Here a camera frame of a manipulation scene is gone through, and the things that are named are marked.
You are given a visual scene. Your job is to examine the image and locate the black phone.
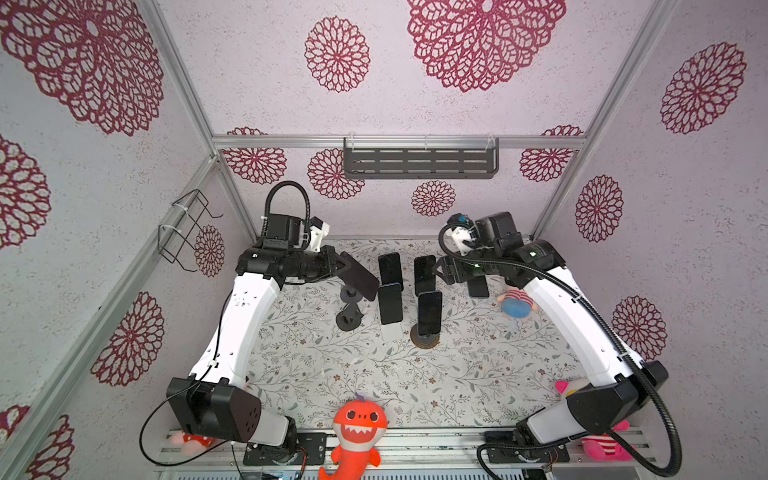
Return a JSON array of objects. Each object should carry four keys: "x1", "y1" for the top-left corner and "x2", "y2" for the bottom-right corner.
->
[
  {"x1": 336, "y1": 252, "x2": 380, "y2": 301},
  {"x1": 414, "y1": 255, "x2": 436, "y2": 296},
  {"x1": 466, "y1": 276, "x2": 490, "y2": 298},
  {"x1": 378, "y1": 252, "x2": 404, "y2": 290}
]

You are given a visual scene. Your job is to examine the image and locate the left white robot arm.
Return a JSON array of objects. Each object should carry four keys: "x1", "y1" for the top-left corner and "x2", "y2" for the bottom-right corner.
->
[{"x1": 166, "y1": 246, "x2": 354, "y2": 452}]

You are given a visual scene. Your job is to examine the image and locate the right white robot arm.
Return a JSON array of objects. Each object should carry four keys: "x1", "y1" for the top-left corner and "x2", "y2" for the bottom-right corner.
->
[{"x1": 438, "y1": 223, "x2": 681, "y2": 451}]

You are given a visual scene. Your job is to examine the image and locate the black front left stand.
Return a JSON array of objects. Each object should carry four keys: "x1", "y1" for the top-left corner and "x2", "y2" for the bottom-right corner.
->
[{"x1": 336, "y1": 303, "x2": 363, "y2": 332}]

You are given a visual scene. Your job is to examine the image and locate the white front middle stand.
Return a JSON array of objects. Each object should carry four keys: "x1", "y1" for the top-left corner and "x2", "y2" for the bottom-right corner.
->
[{"x1": 381, "y1": 322, "x2": 405, "y2": 342}]

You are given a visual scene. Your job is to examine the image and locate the black haired doll plush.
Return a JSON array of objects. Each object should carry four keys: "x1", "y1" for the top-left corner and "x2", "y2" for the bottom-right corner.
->
[{"x1": 497, "y1": 287, "x2": 539, "y2": 320}]

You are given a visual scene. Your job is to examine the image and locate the red shark plush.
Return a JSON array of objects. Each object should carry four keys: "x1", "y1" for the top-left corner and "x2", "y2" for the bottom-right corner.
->
[{"x1": 318, "y1": 395, "x2": 389, "y2": 480}]

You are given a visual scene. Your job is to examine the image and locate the red mushroom plush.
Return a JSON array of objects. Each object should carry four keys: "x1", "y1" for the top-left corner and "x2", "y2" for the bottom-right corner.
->
[{"x1": 169, "y1": 431, "x2": 214, "y2": 455}]

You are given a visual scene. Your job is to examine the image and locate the pink striped panda plush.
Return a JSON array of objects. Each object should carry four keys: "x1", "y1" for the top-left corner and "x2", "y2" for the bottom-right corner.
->
[{"x1": 555, "y1": 378, "x2": 633, "y2": 462}]

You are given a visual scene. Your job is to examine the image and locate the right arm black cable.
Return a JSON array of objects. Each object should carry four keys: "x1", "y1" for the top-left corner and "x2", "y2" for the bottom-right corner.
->
[{"x1": 437, "y1": 221, "x2": 683, "y2": 479}]

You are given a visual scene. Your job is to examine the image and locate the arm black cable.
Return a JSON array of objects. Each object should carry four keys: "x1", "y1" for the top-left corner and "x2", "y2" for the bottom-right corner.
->
[
  {"x1": 263, "y1": 180, "x2": 312, "y2": 241},
  {"x1": 437, "y1": 221, "x2": 683, "y2": 479}
]

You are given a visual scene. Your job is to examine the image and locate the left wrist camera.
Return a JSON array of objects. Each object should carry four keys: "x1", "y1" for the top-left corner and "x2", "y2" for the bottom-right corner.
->
[{"x1": 261, "y1": 214, "x2": 330, "y2": 253}]

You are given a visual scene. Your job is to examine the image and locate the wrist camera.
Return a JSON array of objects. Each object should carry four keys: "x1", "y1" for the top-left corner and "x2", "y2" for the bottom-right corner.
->
[
  {"x1": 448, "y1": 212, "x2": 524, "y2": 257},
  {"x1": 261, "y1": 214, "x2": 330, "y2": 253}
]

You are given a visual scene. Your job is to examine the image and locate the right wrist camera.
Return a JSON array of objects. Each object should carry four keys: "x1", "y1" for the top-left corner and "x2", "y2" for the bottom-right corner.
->
[{"x1": 448, "y1": 212, "x2": 524, "y2": 257}]

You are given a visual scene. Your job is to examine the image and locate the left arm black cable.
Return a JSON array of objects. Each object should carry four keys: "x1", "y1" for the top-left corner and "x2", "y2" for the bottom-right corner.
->
[{"x1": 263, "y1": 180, "x2": 312, "y2": 241}]

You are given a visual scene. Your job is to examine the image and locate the dark grey wall shelf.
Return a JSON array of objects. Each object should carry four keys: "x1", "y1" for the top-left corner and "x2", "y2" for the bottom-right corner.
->
[{"x1": 342, "y1": 138, "x2": 499, "y2": 180}]

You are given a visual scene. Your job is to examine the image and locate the black wire wall rack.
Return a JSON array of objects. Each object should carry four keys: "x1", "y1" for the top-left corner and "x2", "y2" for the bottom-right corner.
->
[{"x1": 156, "y1": 189, "x2": 225, "y2": 278}]

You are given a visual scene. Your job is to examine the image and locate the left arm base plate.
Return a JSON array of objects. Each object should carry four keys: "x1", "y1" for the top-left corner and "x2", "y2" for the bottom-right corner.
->
[{"x1": 243, "y1": 432, "x2": 328, "y2": 467}]

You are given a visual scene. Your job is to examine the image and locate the aluminium front rail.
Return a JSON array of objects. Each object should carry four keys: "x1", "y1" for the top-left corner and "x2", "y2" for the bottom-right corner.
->
[{"x1": 151, "y1": 427, "x2": 657, "y2": 470}]

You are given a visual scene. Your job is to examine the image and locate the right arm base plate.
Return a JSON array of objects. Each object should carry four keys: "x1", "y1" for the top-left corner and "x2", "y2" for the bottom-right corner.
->
[{"x1": 483, "y1": 430, "x2": 570, "y2": 464}]

